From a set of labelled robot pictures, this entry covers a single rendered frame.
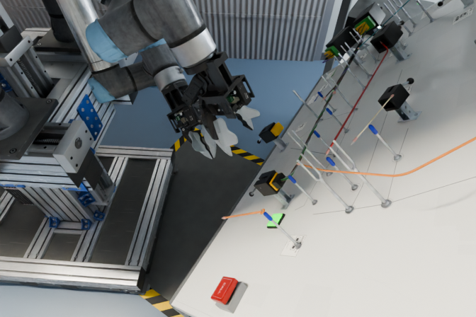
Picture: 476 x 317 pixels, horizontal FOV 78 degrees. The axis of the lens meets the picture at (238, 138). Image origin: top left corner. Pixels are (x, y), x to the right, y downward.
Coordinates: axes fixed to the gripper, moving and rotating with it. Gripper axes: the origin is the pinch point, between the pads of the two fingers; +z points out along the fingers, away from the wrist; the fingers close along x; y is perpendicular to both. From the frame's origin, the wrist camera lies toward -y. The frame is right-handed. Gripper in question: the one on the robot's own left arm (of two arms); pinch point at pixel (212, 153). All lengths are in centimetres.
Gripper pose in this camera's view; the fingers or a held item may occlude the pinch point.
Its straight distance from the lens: 79.4
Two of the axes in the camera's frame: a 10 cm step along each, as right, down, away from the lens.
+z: 4.7, 8.8, -0.1
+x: 8.6, -4.6, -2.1
